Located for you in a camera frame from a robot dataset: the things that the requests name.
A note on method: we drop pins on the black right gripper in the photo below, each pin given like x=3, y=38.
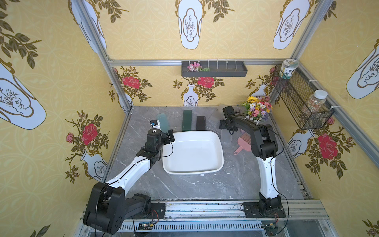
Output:
x=226, y=123

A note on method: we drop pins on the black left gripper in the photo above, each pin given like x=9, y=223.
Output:
x=166, y=136

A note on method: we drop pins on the clear rounded pencil case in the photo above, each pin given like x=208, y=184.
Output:
x=226, y=137

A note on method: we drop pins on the frosted rectangular pencil case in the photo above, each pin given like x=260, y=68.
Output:
x=218, y=114

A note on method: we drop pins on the teal translucent pencil case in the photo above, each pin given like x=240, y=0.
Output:
x=163, y=122

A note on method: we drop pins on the dark green pencil case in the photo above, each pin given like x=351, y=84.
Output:
x=187, y=120

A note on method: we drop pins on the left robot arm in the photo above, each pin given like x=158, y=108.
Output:
x=108, y=205

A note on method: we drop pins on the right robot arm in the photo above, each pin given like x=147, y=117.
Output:
x=264, y=147

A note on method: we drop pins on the black pencil case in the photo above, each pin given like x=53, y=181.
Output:
x=200, y=123

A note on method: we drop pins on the white storage box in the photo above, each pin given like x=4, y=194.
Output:
x=193, y=152

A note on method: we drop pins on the pink hand broom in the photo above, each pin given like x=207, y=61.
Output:
x=244, y=142

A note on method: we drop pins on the white fence flower planter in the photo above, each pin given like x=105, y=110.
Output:
x=257, y=108

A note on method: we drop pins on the small pink shelf flowers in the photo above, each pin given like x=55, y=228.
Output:
x=196, y=67

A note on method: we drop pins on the white lidded patterned jar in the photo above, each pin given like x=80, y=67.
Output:
x=288, y=67

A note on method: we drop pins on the small circuit board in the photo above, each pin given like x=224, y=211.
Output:
x=145, y=226

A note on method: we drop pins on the clear jar white lid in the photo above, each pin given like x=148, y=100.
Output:
x=315, y=102

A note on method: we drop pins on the grey wall shelf tray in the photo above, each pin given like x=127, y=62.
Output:
x=218, y=68

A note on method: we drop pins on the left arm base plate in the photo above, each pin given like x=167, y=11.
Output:
x=156, y=212

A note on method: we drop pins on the black wire basket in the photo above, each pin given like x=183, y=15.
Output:
x=295, y=93

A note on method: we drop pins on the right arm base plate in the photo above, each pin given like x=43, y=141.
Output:
x=261, y=210

